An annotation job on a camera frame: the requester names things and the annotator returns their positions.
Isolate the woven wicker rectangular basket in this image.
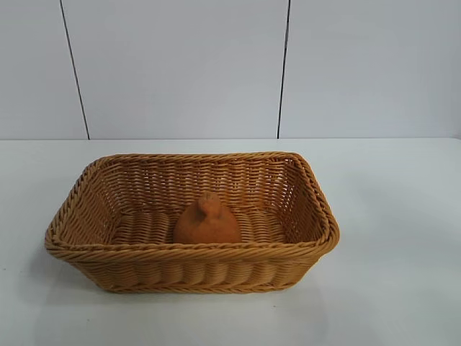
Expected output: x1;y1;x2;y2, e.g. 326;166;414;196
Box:
43;151;340;295

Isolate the bumpy orange fruit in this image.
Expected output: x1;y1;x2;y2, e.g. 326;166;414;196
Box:
174;191;242;245

